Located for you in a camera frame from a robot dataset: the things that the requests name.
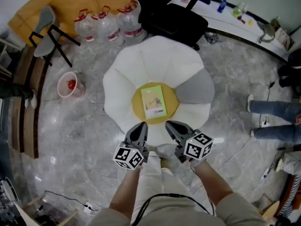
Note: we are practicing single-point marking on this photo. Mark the black bag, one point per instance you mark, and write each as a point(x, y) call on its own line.
point(290, 72)

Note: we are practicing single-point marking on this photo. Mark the leaning picture board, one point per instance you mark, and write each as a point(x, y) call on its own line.
point(285, 39)

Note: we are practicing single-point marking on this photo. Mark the person's beige trousers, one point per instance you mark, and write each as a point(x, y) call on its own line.
point(162, 187)

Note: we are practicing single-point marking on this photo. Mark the small yellow object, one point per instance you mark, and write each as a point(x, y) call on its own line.
point(251, 21)

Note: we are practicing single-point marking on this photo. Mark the clear water jug red cap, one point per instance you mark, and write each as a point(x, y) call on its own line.
point(130, 22)
point(108, 27)
point(85, 28)

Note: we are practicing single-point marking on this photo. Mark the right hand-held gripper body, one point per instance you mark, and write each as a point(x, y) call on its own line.
point(197, 147)

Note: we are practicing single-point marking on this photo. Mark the green book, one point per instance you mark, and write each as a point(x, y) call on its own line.
point(154, 102)

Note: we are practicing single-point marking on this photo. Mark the person's left forearm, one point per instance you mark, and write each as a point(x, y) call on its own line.
point(124, 189)

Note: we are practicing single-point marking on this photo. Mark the white power strip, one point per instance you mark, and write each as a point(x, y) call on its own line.
point(89, 207)
point(265, 124)

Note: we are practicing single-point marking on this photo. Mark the blue bottle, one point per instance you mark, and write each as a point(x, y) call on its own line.
point(221, 6)

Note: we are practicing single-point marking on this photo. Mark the black office chair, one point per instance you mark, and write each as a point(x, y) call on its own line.
point(174, 22)

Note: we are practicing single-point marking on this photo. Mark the red item in bucket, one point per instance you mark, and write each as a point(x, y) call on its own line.
point(71, 83)

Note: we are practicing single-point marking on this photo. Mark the pink plastic bucket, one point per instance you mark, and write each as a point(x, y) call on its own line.
point(63, 88)

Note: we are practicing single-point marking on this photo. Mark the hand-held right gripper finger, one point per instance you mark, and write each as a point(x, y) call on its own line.
point(172, 132)
point(182, 127)

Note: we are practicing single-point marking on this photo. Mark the wooden curved platform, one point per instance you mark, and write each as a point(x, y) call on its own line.
point(28, 102)

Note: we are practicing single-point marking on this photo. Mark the grey chair black legs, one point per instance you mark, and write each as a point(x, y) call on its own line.
point(44, 32)

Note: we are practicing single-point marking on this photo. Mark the olive green bag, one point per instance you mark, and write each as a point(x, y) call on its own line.
point(268, 29)

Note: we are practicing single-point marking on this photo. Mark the metal chair base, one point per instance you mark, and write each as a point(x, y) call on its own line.
point(212, 37)

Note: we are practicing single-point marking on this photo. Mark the yellow-green bottle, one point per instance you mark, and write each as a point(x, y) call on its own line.
point(238, 10)

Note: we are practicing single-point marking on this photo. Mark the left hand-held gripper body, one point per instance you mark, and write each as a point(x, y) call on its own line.
point(129, 158)

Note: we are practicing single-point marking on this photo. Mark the white flower-shaped seat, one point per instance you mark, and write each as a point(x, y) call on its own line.
point(162, 60)

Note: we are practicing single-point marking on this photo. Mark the person's right forearm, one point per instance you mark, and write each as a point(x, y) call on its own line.
point(210, 185)

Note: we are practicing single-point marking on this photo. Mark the white long counter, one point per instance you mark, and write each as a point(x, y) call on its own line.
point(235, 27)

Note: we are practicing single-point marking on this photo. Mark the person's beige shirt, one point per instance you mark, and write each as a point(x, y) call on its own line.
point(237, 213)

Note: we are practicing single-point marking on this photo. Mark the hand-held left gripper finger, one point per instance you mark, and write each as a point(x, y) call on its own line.
point(135, 132)
point(145, 134)

